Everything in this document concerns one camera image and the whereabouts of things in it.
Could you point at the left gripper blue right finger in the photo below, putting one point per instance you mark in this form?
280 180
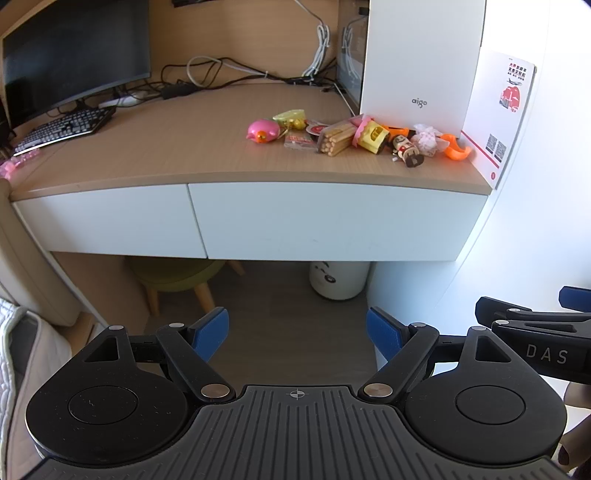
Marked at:
407 349

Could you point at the white computer tower case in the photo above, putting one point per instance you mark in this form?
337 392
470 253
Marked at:
410 62

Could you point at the white desk drawer right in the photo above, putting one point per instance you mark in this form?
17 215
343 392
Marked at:
332 222

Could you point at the white desk drawer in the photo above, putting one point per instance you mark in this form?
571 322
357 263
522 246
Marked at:
332 222
139 221

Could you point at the orange plastic half shell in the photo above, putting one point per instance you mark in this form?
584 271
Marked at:
452 148

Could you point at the black power adapter with cables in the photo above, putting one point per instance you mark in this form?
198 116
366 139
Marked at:
200 73

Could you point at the wooden nutcracker soldier figure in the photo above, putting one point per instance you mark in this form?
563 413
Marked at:
405 151

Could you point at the person's hand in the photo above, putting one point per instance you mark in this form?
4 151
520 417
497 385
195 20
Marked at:
574 449

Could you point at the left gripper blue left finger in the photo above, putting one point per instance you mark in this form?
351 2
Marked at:
188 350

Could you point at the white cardboard box red print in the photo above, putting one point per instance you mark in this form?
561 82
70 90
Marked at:
495 114

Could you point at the hawthorn lollipop packet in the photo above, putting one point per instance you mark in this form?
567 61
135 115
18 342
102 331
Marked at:
299 140

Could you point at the pink pig toy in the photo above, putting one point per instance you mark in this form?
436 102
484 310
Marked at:
263 131

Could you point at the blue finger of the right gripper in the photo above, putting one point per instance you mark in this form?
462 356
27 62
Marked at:
575 298

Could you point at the white panda trash bin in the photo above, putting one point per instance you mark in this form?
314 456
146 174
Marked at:
338 281

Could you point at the spoon shaped red jelly pack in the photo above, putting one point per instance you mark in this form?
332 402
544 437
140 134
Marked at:
315 128

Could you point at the black keyboard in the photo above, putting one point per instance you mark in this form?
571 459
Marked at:
70 126

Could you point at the white desk drawer left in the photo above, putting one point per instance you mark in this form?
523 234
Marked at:
139 221

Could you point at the black computer monitor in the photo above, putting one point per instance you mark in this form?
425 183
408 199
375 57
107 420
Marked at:
72 49

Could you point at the crumpled pink white wrapper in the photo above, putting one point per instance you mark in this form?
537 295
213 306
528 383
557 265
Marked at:
429 140

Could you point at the pink volcano blister pack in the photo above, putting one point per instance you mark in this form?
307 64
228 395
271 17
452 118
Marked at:
396 131

